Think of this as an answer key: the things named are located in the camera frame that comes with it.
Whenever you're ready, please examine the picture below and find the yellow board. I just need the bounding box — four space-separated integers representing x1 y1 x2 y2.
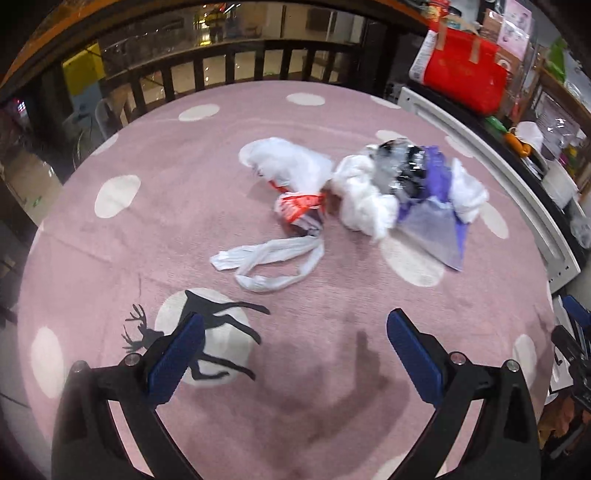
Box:
62 44 105 93

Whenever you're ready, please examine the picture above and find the clear plastic bag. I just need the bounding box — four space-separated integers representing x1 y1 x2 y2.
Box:
570 203 591 250

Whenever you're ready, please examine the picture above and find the pink polka dot tablecloth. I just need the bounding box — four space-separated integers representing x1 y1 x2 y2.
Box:
16 80 561 480

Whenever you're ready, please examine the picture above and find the broad green leaf plant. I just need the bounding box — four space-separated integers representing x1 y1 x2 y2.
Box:
549 37 570 84

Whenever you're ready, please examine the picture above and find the wooden ledge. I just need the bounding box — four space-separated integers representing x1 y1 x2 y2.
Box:
0 0 430 90

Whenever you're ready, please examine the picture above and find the wooden shelf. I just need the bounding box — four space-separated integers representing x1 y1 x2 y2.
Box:
536 69 591 153

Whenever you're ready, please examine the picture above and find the pink box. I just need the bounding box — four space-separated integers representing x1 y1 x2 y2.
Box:
501 0 532 47

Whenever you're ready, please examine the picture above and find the white tissue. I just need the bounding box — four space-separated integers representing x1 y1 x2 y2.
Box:
332 154 400 241
450 157 490 225

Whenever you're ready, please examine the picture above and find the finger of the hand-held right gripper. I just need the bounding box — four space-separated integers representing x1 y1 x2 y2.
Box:
562 295 591 333
551 324 589 370

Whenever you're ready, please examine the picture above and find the purple plastic bag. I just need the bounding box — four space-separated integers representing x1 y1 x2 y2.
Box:
397 145 467 273

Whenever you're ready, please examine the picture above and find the black baluster railing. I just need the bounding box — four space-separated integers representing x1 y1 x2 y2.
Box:
99 39 365 125

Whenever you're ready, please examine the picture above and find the white plastic bag red print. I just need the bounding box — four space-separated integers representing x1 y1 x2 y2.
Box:
210 137 335 294

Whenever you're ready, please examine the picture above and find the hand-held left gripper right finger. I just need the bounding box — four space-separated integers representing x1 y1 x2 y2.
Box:
387 308 541 480

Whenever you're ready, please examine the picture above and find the black silver wrapper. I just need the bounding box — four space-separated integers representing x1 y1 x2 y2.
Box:
369 138 430 204

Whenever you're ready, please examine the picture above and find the red tote bag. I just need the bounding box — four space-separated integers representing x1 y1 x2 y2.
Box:
422 30 509 116

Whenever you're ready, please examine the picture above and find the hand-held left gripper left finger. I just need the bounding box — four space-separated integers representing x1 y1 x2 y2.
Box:
51 314 206 480

